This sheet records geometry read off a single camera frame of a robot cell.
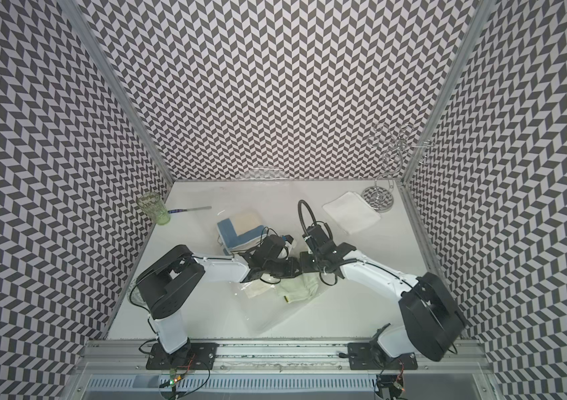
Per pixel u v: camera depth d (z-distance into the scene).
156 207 1.01
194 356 0.71
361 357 0.73
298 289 0.83
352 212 1.08
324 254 0.64
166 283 0.48
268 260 0.72
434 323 0.42
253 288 0.85
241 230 0.99
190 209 1.05
